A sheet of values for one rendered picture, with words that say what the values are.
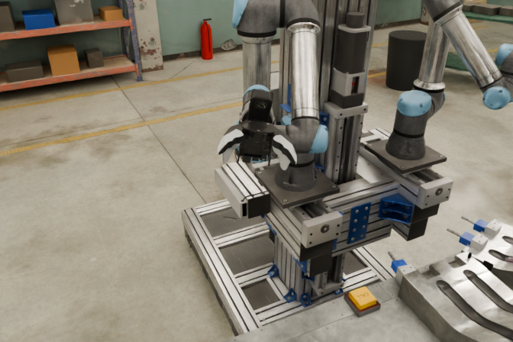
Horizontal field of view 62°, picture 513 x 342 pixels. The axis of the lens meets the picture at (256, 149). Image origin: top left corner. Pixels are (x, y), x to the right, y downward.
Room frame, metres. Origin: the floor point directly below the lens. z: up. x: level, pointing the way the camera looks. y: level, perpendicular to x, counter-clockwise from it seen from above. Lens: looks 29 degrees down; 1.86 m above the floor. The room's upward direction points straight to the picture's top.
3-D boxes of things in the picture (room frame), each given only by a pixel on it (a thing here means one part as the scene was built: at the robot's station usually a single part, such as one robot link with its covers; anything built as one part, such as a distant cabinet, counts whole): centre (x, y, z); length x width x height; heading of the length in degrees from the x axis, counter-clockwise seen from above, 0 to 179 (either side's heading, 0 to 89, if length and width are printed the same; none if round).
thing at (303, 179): (1.27, -0.14, 1.09); 0.15 x 0.15 x 0.10
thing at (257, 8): (1.27, 0.00, 1.41); 0.15 x 0.12 x 0.55; 89
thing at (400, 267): (1.07, -0.48, 0.83); 0.13 x 0.05 x 0.05; 14
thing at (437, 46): (1.58, -0.67, 1.41); 0.15 x 0.12 x 0.55; 141
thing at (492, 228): (1.24, -0.82, 0.86); 0.13 x 0.05 x 0.05; 41
